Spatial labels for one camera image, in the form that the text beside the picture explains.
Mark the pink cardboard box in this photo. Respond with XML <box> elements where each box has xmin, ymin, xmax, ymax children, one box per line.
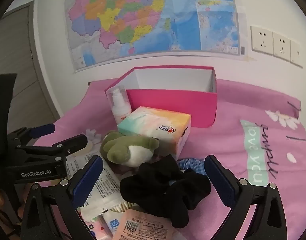
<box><xmin>105</xmin><ymin>66</ymin><xmax>218</xmax><ymax>128</ymax></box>

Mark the pastel tissue box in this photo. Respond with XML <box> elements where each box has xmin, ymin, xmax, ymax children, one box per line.
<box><xmin>117</xmin><ymin>106</ymin><xmax>192</xmax><ymax>161</ymax></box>

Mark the white wall switch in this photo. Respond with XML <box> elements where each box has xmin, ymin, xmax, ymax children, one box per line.
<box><xmin>290</xmin><ymin>40</ymin><xmax>303</xmax><ymax>68</ymax></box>

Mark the clear cotton swab packet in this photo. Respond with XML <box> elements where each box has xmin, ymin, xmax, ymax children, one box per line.
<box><xmin>65</xmin><ymin>151</ymin><xmax>138</xmax><ymax>220</ymax></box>

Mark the green frog plush toy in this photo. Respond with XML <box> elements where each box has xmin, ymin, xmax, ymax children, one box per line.
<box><xmin>100</xmin><ymin>130</ymin><xmax>160</xmax><ymax>167</ymax></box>

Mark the small white blue-label packet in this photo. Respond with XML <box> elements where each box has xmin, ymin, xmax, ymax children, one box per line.
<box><xmin>102</xmin><ymin>211</ymin><xmax>128</xmax><ymax>238</ymax></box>

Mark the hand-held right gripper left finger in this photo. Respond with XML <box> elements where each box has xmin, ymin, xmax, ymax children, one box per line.
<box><xmin>18</xmin><ymin>155</ymin><xmax>105</xmax><ymax>240</ymax></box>

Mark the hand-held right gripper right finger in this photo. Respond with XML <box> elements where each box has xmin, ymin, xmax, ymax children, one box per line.
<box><xmin>204</xmin><ymin>154</ymin><xmax>288</xmax><ymax>240</ymax></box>

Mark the pink printed bedsheet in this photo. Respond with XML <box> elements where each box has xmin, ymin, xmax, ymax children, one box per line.
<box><xmin>25</xmin><ymin>79</ymin><xmax>306</xmax><ymax>240</ymax></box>

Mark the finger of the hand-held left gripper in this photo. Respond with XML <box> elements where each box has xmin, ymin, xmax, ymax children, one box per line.
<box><xmin>15</xmin><ymin>134</ymin><xmax>88</xmax><ymax>167</ymax></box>
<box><xmin>7</xmin><ymin>123</ymin><xmax>56</xmax><ymax>143</ymax></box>

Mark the black fabric scrunchie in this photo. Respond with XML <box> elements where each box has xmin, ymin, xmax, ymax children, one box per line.
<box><xmin>119</xmin><ymin>154</ymin><xmax>211</xmax><ymax>228</ymax></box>

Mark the white spray bottle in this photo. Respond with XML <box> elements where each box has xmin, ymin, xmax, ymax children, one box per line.
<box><xmin>105</xmin><ymin>85</ymin><xmax>133</xmax><ymax>125</ymax></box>

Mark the grey door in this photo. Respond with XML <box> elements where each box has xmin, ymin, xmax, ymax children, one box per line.
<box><xmin>0</xmin><ymin>1</ymin><xmax>62</xmax><ymax>135</ymax></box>

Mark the colourful wall map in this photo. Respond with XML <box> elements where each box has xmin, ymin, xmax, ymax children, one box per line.
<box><xmin>64</xmin><ymin>0</ymin><xmax>247</xmax><ymax>72</ymax></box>

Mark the pink barcode packet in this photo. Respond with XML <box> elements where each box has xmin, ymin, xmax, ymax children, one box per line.
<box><xmin>112</xmin><ymin>209</ymin><xmax>180</xmax><ymax>240</ymax></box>

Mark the pink floral tissue packet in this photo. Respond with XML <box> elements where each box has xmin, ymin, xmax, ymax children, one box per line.
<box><xmin>78</xmin><ymin>215</ymin><xmax>111</xmax><ymax>240</ymax></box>

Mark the blue checkered scrunchie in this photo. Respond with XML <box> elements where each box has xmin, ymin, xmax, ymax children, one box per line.
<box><xmin>177</xmin><ymin>158</ymin><xmax>206</xmax><ymax>175</ymax></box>

